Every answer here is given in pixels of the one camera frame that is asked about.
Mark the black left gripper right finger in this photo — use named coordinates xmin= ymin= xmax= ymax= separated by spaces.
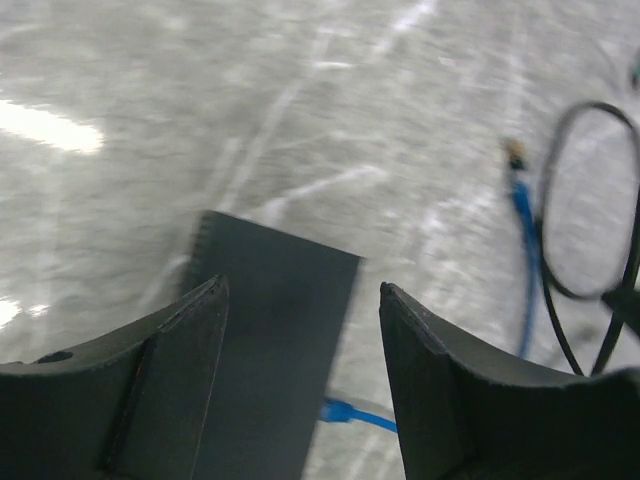
xmin=379 ymin=283 xmax=639 ymax=479

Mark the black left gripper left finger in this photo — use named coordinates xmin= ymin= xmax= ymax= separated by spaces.
xmin=1 ymin=277 xmax=229 ymax=479

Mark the blue ethernet cable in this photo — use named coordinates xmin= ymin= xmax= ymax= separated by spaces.
xmin=319 ymin=177 xmax=544 ymax=435

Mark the dark grey network switch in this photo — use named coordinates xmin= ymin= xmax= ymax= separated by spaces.
xmin=181 ymin=211 xmax=360 ymax=479

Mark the long black ethernet cable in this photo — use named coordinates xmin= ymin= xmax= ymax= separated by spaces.
xmin=502 ymin=101 xmax=640 ymax=377

